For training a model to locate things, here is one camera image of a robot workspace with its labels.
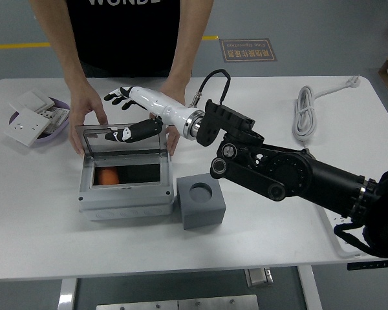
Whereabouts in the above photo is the brown floor sign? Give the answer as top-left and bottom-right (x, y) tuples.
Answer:
(219, 38), (278, 63)

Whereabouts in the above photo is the grey junction box clear lid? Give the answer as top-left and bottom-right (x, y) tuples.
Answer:
(74, 123), (175, 222)

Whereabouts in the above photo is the white power strip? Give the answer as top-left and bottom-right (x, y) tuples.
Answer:
(316, 205), (381, 259)

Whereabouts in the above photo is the grey under-table bracket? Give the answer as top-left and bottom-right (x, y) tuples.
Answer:
(244, 267), (274, 288)

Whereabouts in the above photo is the white table leg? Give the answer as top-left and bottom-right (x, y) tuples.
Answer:
(297, 265), (324, 310)
(57, 278), (78, 310)

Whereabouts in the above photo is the person's right hand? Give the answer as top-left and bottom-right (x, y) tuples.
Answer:
(67, 84), (109, 158)

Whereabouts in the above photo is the grey cube with round hole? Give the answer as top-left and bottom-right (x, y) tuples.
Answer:
(176, 172), (226, 231)

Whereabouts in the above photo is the white printed socket panel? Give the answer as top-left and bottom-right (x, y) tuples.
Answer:
(35, 107), (70, 135)

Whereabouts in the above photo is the orange cylinder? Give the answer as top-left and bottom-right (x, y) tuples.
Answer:
(96, 167), (120, 186)

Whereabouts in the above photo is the person's left hand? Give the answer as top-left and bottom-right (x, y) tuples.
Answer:
(157, 82), (187, 156)

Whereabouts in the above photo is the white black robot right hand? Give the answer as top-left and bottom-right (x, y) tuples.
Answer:
(103, 85), (195, 143)

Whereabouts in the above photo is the person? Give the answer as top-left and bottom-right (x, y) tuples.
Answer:
(66, 0), (182, 79)

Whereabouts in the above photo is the white socket plate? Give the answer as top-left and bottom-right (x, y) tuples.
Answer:
(3, 108), (52, 149)

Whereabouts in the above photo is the grey metal base plate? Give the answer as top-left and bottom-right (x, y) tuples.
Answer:
(177, 294), (259, 310)
(96, 299), (179, 310)

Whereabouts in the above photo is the white power cord with plug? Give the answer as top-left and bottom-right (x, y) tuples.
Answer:
(290, 74), (363, 150)

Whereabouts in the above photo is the purple tray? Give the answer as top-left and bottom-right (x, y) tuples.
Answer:
(8, 96), (73, 149)

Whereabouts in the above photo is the white switch plate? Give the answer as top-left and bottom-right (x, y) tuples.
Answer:
(8, 87), (56, 113)

